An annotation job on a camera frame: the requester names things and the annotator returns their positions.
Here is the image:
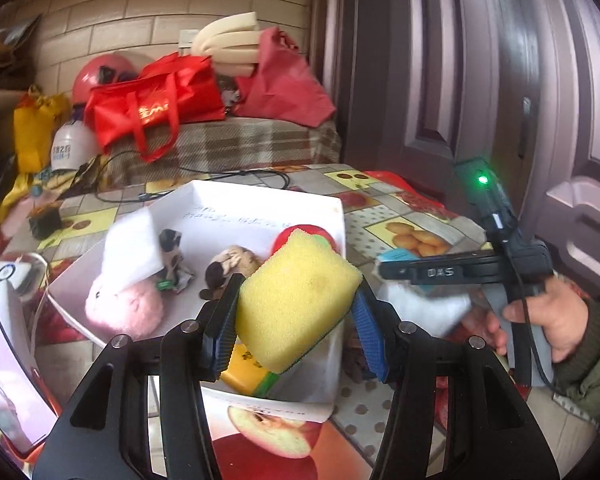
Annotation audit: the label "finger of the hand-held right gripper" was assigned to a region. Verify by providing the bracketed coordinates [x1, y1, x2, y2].
[378, 250, 503, 286]

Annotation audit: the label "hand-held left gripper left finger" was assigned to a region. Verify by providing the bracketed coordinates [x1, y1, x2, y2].
[32, 272, 246, 480]

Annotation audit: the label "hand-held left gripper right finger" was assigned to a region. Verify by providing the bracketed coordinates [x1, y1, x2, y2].
[350, 287, 561, 480]

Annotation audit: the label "white sock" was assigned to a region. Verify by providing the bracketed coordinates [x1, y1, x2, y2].
[385, 282, 473, 336]

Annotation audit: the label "yellow sponge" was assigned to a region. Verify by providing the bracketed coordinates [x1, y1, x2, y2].
[235, 227, 363, 373]

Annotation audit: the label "white cardboard box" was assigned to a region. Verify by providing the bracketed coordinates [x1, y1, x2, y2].
[45, 179, 348, 423]

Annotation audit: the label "person's right hand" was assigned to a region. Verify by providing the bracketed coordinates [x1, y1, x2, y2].
[482, 277, 591, 363]

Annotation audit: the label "yellow drink carton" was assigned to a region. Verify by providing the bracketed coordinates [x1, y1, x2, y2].
[220, 342, 281, 398]

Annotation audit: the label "fruit-print tablecloth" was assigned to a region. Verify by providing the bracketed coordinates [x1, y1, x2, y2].
[0, 162, 506, 480]

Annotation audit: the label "brown plush toy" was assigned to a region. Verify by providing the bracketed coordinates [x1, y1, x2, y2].
[205, 245, 261, 291]

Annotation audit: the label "black and white toy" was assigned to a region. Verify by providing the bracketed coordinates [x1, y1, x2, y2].
[155, 229, 196, 293]

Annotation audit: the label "red plastic bag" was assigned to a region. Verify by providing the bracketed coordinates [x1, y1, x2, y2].
[362, 170, 448, 211]

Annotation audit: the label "pink plush toy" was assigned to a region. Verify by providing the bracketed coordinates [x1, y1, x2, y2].
[85, 272, 165, 339]

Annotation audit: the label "red round toy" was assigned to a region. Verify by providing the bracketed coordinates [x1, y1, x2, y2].
[270, 224, 340, 256]

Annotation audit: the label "white cloth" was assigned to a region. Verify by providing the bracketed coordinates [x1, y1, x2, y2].
[101, 210, 163, 291]

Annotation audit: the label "beige fabric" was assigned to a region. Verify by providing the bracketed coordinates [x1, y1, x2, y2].
[522, 387, 600, 480]

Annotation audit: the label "plaid blanket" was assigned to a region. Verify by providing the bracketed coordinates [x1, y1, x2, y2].
[102, 117, 342, 186]

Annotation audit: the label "small black box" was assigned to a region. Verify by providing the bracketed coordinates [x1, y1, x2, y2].
[27, 205, 63, 241]

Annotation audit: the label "brown door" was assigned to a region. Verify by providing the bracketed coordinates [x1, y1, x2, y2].
[310, 0, 600, 281]

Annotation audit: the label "white device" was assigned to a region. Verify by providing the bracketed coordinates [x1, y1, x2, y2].
[0, 259, 46, 361]

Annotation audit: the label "pale pink board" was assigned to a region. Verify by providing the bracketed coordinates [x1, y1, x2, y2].
[0, 305, 61, 456]

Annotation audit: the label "white plastic bottle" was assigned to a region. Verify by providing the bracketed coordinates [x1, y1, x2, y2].
[50, 110, 101, 172]

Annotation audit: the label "glossy red tote bag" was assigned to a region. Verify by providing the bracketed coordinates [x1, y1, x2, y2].
[84, 52, 228, 163]

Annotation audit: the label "matte red bag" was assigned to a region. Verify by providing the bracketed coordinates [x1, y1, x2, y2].
[232, 27, 337, 128]

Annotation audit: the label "yellow bag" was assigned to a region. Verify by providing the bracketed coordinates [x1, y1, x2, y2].
[0, 85, 73, 236]

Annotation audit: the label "red helmet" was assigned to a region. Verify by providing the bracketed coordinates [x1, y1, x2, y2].
[71, 52, 141, 106]

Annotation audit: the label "cream foam strips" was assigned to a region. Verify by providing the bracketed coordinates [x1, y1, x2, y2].
[190, 11, 266, 78]

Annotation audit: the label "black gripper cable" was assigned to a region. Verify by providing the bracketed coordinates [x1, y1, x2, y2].
[490, 215, 556, 391]

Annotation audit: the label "thin black cable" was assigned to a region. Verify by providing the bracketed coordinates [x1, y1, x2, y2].
[92, 150, 291, 206]

